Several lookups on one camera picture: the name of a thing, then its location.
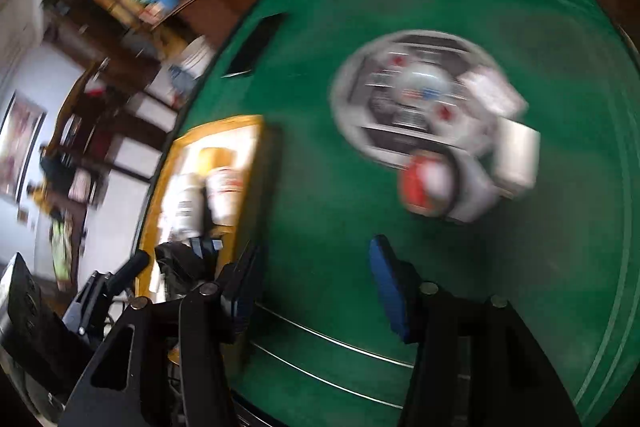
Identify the framed wall painting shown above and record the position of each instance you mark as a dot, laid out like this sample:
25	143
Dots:
22	142

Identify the translucent plastic bottle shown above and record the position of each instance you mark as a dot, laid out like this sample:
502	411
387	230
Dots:
185	207

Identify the round table control panel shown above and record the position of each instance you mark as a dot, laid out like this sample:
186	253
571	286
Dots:
410	102

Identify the white printed box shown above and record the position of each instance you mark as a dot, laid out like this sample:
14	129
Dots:
492	94

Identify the wooden bar cabinet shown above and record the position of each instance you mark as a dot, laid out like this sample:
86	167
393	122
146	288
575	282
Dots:
200	7

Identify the yellow tape roll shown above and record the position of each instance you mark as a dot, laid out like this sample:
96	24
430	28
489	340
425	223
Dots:
212	157

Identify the black tape roll red core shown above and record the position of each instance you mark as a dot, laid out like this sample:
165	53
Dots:
430	189

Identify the white plastic bucket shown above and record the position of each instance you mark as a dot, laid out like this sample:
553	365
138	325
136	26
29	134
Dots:
197	54

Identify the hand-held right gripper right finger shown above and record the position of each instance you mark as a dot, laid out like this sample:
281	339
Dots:
390	292

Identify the white bottle with red label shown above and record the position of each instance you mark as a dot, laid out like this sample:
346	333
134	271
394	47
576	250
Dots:
225	192

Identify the white tray with yellow rim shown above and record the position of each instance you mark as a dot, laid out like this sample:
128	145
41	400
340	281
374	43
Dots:
240	142

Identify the black smartphone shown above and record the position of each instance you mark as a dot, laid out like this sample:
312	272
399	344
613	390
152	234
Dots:
255	44

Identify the wooden chair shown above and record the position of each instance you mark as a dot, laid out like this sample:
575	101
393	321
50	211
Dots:
100	107

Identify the bench with green cushion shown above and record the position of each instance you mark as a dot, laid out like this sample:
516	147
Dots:
60	247

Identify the green mahjong table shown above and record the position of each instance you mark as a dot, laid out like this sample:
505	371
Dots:
350	232

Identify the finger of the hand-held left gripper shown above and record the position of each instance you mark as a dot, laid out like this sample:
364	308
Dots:
115	279
205	247

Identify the white power adapter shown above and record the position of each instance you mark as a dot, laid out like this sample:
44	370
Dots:
517	154

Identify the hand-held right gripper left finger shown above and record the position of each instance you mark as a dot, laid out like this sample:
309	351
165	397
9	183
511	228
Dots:
245	302

